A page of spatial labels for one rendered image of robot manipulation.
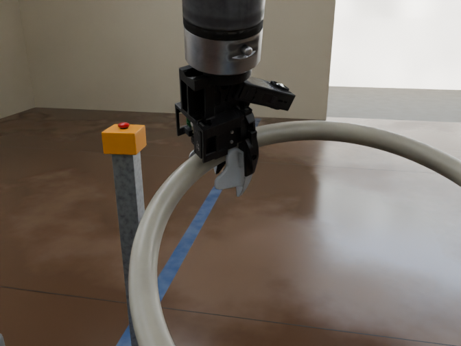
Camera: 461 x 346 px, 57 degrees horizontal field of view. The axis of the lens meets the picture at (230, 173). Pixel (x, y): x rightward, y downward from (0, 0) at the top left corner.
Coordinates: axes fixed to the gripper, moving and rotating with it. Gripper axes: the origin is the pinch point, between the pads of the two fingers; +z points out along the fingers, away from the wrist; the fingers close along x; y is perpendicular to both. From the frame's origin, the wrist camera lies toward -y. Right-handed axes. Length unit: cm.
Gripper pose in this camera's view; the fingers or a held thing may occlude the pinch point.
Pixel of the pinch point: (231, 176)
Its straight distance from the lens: 65.1
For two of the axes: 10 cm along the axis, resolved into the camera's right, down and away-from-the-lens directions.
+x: 5.7, 5.7, -5.9
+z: -0.3, 7.4, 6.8
